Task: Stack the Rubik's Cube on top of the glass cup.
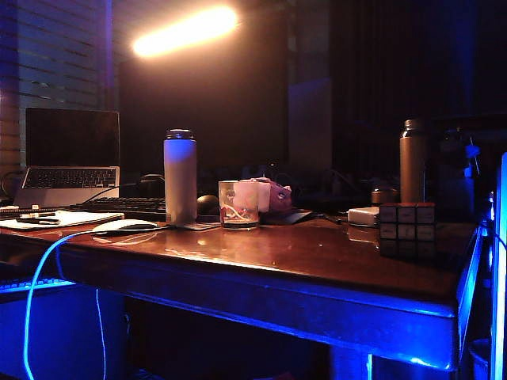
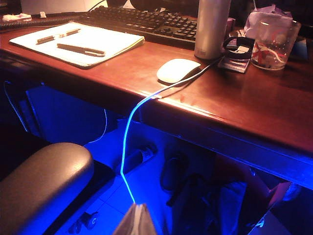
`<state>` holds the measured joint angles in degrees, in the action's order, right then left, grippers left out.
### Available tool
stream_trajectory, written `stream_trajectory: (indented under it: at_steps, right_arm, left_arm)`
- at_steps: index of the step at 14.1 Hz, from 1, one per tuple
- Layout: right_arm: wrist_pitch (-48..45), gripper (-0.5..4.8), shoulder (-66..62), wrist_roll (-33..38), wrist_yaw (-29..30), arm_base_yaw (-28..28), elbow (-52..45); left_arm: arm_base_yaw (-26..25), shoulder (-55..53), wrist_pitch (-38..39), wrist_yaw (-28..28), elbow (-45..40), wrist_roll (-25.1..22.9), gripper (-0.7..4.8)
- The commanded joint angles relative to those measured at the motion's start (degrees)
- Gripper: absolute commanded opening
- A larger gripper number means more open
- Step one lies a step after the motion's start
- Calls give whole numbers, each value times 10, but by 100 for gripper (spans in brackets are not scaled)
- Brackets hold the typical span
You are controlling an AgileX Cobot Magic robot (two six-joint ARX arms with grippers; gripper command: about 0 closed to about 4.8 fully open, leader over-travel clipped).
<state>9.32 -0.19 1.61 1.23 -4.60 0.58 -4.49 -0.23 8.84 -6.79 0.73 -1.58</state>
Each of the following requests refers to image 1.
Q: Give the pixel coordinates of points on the flat square coaster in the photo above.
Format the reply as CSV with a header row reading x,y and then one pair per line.
x,y
202,226

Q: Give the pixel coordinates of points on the small round metal tin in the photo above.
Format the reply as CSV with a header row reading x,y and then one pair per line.
x,y
384,196

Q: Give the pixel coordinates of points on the silver open laptop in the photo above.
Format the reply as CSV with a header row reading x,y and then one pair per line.
x,y
71,138

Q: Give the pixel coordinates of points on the dark metal bottle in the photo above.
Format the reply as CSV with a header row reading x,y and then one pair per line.
x,y
414,166

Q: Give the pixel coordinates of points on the window blind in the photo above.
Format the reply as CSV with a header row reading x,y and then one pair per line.
x,y
59,51

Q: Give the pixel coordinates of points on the white insulated bottle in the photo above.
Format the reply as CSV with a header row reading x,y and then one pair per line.
x,y
180,178

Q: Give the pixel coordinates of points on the white upright panel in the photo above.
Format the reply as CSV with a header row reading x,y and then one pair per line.
x,y
500,257

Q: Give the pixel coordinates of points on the dark bag with tag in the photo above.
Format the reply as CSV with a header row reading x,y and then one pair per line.
x,y
455,174

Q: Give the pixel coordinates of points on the clear glass cup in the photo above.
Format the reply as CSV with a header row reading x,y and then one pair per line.
x,y
239,215

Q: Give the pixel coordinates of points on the black keyboard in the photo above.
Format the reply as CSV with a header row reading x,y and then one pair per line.
x,y
126,205

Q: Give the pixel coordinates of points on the backlit keyboard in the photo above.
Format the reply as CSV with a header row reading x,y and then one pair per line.
x,y
35,284

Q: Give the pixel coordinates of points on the pink and white tissue box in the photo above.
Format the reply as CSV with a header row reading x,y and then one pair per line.
x,y
267,190

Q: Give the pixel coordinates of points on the white power adapter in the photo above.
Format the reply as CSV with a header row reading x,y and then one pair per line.
x,y
362,216

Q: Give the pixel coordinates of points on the white notepad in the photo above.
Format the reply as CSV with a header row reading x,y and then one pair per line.
x,y
87,217

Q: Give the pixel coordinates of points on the white computer mouse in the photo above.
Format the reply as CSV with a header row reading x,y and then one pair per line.
x,y
124,225

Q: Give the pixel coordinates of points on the black computer mouse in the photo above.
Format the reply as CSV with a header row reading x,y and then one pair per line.
x,y
207,204

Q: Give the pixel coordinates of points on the dark pen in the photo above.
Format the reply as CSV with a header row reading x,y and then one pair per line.
x,y
37,220

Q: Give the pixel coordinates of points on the wooden table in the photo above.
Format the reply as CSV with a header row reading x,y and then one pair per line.
x,y
277,308

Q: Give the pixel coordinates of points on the dark flat pouch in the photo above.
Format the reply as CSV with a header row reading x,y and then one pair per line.
x,y
291,217

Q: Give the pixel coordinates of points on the Rubik's cube with dark frame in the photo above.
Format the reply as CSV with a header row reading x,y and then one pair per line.
x,y
407,231

